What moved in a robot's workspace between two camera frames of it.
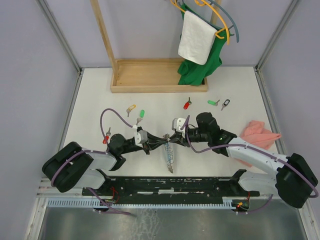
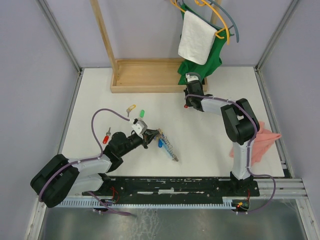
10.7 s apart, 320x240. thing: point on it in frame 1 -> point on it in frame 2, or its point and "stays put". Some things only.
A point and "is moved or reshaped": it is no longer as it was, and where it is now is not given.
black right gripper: [179, 139] -> [188, 103]
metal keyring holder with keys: [170, 157] is moved or reshaped
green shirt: [190, 73] stays put
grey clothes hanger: [234, 25] stays put
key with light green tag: [142, 114] stays put
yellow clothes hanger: [202, 2] stays put
